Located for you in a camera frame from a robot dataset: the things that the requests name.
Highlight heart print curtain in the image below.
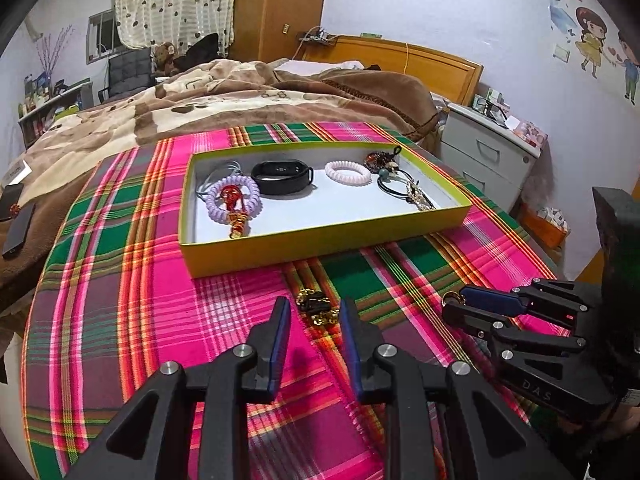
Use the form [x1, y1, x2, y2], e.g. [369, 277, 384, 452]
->
[112, 0, 240, 56]

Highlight gold rhinestone hair clip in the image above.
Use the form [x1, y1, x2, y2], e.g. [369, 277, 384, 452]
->
[400, 182, 438, 211]

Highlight white card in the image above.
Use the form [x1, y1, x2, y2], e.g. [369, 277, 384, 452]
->
[0, 161, 28, 188]

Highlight purple spiral hair tie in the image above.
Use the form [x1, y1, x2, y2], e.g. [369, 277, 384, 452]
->
[205, 175, 263, 223]

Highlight black phone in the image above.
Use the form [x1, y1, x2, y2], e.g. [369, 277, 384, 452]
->
[1, 202, 37, 260]

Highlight grey hair tie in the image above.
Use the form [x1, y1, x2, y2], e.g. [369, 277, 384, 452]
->
[197, 160, 243, 196]

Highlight white pillow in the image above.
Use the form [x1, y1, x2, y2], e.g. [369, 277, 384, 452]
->
[275, 59, 366, 72]

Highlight plain brown blanket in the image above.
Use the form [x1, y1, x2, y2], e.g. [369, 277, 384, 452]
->
[272, 67, 443, 143]

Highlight wooden wardrobe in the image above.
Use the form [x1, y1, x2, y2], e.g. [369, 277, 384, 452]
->
[231, 0, 331, 63]

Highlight white drawer cabinet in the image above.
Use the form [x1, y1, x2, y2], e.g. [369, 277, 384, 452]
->
[440, 102, 543, 211]

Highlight dark bead bracelet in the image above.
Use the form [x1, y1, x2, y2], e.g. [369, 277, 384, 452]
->
[364, 146, 405, 173]

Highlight purple branches in vase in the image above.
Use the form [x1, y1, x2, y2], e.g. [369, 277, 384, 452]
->
[35, 25, 76, 86]

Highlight black smart band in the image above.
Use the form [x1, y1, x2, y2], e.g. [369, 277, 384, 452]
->
[250, 160, 317, 195]

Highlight white desk shelf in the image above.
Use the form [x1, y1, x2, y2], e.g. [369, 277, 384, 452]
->
[17, 77, 96, 148]

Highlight green bead black hair tie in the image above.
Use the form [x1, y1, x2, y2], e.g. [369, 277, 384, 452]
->
[377, 167, 426, 196]

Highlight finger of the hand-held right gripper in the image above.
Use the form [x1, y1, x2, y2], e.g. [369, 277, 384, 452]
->
[442, 300, 586, 357]
[460, 277, 593, 333]

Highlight eyeglasses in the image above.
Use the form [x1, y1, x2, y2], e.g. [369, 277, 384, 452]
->
[472, 97, 506, 121]

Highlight wooden headboard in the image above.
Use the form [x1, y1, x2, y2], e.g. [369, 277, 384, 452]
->
[304, 35, 485, 106]

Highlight red and gold charm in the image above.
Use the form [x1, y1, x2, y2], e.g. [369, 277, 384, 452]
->
[220, 185, 251, 239]

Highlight pink spiral hair tie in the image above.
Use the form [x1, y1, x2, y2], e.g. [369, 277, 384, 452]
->
[324, 160, 372, 187]

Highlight pink green plaid cloth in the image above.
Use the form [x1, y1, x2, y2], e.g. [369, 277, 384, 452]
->
[22, 121, 591, 480]

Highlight pink box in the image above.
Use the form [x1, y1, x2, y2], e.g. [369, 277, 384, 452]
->
[512, 120, 548, 146]

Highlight yellow cable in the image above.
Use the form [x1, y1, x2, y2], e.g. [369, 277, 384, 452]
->
[292, 25, 321, 61]

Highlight yellow-green cardboard box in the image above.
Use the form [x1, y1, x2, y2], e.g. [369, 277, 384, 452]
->
[178, 140, 473, 279]

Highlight black and gold bracelet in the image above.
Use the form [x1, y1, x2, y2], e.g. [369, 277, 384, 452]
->
[295, 287, 343, 328]

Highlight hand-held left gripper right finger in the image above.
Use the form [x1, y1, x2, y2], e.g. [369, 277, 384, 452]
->
[339, 297, 576, 480]

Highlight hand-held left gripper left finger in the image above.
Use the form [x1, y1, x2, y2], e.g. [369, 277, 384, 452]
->
[62, 296, 293, 480]

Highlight cartoon wall sticker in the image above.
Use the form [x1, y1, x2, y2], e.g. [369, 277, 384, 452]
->
[520, 0, 640, 106]

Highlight black chair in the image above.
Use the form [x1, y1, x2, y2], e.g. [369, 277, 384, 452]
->
[97, 47, 156, 103]

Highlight bed with brown blanket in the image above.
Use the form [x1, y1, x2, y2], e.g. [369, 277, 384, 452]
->
[0, 57, 441, 306]

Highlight power strip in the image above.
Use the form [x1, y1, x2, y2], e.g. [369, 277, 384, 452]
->
[297, 30, 336, 46]

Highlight black clothing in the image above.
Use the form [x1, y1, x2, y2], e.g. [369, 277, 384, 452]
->
[172, 32, 221, 71]

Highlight orange box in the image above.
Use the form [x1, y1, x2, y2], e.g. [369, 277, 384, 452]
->
[520, 202, 571, 248]

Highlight brown teddy bear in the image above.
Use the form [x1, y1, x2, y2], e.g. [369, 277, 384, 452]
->
[152, 42, 178, 76]

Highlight window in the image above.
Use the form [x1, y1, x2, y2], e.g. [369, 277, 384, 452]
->
[87, 7, 121, 65]

